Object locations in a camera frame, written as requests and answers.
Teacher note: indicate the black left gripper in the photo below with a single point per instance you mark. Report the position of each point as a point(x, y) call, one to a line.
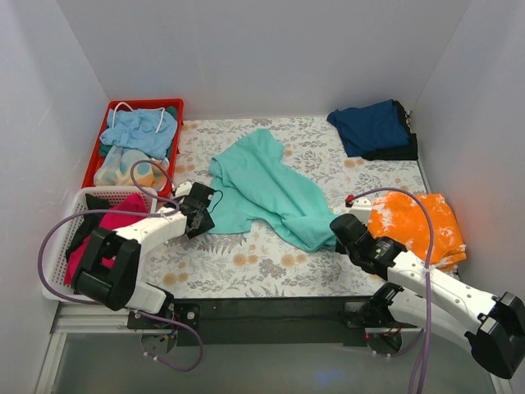
point(200, 217)

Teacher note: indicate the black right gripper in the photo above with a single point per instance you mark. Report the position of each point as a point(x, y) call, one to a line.
point(340, 245)

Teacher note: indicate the teal t-shirt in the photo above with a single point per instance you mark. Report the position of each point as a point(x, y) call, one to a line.
point(256, 185)

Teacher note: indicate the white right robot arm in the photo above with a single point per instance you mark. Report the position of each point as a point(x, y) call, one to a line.
point(490, 327)

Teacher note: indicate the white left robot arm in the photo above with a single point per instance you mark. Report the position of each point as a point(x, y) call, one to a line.
point(109, 269)

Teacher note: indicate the orange white tie-dye t-shirt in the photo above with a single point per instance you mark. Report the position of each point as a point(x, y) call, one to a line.
point(397, 216)

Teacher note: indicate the magenta garment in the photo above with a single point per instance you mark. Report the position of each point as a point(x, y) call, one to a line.
point(132, 203)

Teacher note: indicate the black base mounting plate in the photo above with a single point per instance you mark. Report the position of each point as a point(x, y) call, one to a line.
point(276, 321)

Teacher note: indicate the pastel patterned garment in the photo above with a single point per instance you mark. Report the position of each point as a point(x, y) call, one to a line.
point(120, 163)

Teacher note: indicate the black garment in basket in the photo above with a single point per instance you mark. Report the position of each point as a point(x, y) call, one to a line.
point(91, 222)

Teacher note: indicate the folded blue t-shirt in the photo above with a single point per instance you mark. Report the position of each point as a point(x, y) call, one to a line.
point(378, 127)

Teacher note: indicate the light blue garment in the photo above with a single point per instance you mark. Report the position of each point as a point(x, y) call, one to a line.
point(139, 131)

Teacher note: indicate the red plastic basket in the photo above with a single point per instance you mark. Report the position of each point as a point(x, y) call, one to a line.
point(96, 161)

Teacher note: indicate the white plastic basket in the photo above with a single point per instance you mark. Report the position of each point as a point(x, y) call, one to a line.
point(54, 261)

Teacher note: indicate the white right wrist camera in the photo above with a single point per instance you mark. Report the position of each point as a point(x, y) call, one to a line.
point(361, 208)

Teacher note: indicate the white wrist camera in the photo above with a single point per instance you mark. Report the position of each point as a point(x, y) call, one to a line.
point(182, 190)
point(361, 208)

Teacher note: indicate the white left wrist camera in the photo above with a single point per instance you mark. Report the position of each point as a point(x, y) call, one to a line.
point(182, 190)

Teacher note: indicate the aluminium rail frame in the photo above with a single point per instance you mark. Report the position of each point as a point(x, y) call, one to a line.
point(95, 351)

